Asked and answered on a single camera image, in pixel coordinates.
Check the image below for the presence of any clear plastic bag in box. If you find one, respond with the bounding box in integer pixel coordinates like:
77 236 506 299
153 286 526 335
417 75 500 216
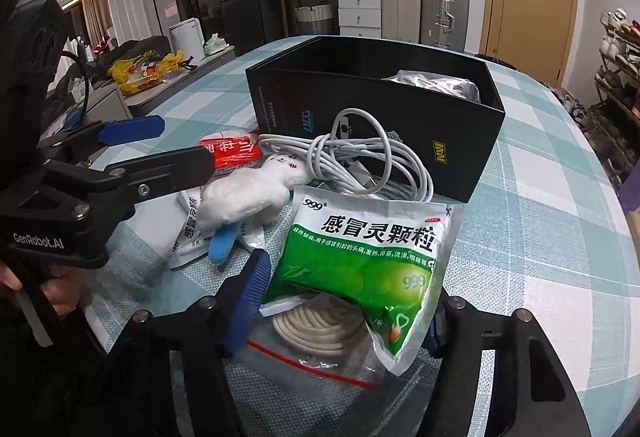
382 69 483 105

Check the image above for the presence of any white appliance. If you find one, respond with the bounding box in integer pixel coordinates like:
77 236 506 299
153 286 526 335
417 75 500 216
169 19 205 62

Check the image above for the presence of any silver suitcase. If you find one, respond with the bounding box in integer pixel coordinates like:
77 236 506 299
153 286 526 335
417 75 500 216
420 0 472 52

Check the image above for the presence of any checked teal tablecloth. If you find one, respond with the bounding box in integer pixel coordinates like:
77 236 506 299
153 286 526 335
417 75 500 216
82 35 640 437

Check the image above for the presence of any pale green bag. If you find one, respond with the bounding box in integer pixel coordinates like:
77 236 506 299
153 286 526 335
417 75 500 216
203 33 231 55

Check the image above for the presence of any beige curtain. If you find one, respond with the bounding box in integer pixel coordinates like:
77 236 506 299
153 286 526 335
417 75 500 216
82 0 113 48

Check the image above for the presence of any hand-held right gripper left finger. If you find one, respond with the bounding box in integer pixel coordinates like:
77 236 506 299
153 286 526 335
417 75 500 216
127 248 273 437

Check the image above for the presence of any black cable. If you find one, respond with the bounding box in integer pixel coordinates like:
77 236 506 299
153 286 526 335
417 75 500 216
60 51 91 118

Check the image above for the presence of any white medicine packet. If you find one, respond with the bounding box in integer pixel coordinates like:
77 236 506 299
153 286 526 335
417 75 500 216
167 189 268 270

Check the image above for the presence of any white desk with drawers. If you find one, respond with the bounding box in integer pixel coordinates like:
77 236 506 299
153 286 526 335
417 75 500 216
266 0 383 39

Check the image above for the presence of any clear zip bag beige coil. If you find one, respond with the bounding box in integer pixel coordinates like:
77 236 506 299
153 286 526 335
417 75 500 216
220 292 441 437

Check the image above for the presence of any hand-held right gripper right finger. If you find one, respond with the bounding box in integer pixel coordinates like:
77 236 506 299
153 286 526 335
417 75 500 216
425 287 591 437

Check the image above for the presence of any wooden shoe rack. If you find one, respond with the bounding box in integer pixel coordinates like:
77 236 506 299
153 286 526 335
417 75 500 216
592 9 640 178

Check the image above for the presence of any white plush toy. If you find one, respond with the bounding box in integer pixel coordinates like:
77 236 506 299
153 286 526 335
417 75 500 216
200 152 311 264

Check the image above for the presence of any group of loose shoes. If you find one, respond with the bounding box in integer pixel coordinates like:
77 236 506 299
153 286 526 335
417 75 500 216
550 87 601 128

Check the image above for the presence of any woven laundry basket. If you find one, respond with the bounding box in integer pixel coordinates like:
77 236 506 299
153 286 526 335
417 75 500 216
294 2 335 38

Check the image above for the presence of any beige suitcase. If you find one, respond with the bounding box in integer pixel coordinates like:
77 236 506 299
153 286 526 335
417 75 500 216
378 0 425 42

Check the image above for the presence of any green medicine packet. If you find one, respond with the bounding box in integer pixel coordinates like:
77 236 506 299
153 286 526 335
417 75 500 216
260 184 463 377

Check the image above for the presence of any dark clothing pile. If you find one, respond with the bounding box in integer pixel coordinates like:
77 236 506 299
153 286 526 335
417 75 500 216
107 36 173 62

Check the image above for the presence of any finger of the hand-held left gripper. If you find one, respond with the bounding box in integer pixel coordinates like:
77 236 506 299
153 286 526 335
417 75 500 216
37 115 166 162
45 146 216 238

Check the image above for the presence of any person's left hand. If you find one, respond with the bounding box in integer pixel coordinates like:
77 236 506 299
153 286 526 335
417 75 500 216
0 262 93 318

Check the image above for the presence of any yellow plastic bag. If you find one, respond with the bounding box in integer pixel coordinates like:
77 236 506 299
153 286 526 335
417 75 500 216
107 49 183 96

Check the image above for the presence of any white charging cable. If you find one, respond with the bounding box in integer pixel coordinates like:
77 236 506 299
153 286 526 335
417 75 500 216
257 108 435 202

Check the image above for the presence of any grey bench cabinet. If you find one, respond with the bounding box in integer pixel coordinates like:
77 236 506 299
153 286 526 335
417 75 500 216
50 44 236 128

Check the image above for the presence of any black cardboard box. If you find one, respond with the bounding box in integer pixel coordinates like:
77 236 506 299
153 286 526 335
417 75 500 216
245 35 507 204

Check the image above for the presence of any red and white packet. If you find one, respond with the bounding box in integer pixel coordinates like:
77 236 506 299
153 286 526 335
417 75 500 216
197 129 263 175

